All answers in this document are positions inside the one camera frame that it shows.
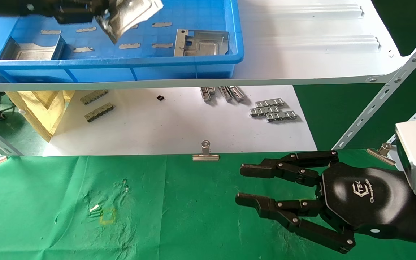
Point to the blue plastic bin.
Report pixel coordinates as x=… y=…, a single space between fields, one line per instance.
x=121 y=70

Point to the small white scrap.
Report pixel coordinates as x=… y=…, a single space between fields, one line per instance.
x=94 y=208

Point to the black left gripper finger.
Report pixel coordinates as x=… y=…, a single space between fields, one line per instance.
x=74 y=18
x=85 y=5

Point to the green cloth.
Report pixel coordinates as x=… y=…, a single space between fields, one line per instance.
x=157 y=209

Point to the silver metal bracket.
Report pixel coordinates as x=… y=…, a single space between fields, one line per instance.
x=206 y=94
x=225 y=94
x=237 y=94

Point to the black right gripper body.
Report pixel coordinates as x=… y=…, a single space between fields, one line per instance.
x=363 y=198

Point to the bent metal channel part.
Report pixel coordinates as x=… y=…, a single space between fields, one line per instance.
x=31 y=54

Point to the large stamped metal plate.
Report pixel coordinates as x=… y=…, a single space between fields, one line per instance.
x=132 y=14

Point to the metal plate with square hole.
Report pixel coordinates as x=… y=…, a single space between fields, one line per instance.
x=204 y=47

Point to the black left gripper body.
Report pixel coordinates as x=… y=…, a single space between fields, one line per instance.
x=31 y=6

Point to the long white perforated shelf post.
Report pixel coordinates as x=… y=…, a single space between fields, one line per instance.
x=392 y=83

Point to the white metal shelf board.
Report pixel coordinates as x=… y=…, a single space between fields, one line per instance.
x=302 y=54

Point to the silver toothed connector strip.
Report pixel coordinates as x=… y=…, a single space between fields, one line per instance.
x=264 y=111
x=270 y=103
x=281 y=116

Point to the yellow padded bag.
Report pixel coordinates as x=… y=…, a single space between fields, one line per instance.
x=42 y=112

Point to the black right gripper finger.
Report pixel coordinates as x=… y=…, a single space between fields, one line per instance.
x=287 y=168
x=294 y=216

